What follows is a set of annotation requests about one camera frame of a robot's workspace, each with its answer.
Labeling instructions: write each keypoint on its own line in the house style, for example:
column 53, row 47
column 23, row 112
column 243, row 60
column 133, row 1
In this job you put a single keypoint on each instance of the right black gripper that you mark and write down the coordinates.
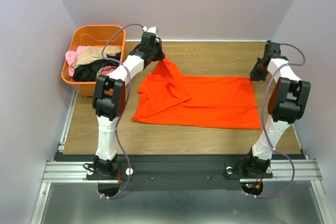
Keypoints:
column 258, row 72

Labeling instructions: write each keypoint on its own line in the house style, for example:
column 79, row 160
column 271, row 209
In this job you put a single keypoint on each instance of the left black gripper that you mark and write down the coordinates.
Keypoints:
column 156, row 54

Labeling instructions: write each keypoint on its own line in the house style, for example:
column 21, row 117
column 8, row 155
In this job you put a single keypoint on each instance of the orange t shirt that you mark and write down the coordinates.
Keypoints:
column 168, row 97

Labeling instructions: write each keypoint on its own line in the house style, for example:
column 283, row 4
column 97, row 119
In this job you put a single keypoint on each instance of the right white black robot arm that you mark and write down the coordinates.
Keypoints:
column 284, row 102

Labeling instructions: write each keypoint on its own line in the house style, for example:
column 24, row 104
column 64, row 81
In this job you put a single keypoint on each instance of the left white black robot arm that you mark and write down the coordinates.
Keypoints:
column 109, row 98

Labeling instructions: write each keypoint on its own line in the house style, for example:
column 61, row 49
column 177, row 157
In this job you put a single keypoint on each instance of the orange plastic laundry basket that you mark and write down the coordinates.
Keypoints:
column 92, row 35

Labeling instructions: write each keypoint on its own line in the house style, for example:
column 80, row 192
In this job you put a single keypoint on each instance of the dusty pink garment in basket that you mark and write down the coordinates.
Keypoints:
column 105, row 70

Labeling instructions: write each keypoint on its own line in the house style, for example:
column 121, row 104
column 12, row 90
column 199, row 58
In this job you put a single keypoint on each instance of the beige garment in basket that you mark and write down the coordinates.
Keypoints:
column 85, row 55

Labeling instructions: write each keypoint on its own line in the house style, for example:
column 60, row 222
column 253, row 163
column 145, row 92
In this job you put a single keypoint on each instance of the black garment in basket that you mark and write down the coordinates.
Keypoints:
column 88, row 73

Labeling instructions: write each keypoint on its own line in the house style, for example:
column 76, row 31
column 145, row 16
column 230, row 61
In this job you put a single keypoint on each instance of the light pink garment in basket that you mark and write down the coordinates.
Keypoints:
column 71, row 57

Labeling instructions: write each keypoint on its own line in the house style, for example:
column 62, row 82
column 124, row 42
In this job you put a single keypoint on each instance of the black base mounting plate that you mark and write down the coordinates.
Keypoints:
column 174, row 172

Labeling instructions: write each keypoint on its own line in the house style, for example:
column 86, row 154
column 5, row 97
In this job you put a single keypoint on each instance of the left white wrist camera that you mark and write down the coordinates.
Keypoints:
column 153, row 30

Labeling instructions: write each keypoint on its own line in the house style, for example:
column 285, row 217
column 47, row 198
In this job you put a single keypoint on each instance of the aluminium extrusion rail frame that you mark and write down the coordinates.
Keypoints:
column 67, row 196

